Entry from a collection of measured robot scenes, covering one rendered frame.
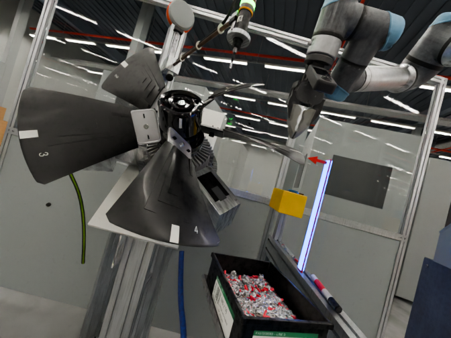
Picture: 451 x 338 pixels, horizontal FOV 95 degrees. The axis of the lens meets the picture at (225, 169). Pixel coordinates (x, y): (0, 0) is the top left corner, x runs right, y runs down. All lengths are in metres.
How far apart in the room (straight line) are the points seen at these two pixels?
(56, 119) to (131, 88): 0.27
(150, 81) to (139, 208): 0.46
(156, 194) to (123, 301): 0.51
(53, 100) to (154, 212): 0.37
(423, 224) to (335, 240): 2.70
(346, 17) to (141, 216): 0.62
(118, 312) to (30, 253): 1.05
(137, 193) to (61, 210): 1.27
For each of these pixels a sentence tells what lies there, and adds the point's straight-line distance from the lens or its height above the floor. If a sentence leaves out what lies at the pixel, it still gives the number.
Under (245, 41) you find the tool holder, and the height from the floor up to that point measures 1.46.
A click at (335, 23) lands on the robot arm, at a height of 1.48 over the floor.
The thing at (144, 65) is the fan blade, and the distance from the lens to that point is 0.81.
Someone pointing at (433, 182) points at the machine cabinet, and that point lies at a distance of 4.20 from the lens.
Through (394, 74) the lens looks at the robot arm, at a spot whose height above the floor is 1.52.
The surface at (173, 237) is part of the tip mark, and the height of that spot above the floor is 0.94.
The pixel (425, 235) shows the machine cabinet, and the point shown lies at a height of 1.00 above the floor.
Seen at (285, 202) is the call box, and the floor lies 1.03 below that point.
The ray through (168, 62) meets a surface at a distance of 1.22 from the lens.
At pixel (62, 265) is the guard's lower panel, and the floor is 0.26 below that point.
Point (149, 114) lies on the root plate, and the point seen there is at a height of 1.17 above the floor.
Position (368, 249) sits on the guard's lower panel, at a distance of 1.67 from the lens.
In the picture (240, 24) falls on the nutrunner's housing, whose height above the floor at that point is 1.49.
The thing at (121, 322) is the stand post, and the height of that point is 0.53.
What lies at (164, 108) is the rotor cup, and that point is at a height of 1.19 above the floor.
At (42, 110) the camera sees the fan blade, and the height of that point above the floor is 1.10.
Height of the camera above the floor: 1.07
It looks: 1 degrees up
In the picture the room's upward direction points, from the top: 15 degrees clockwise
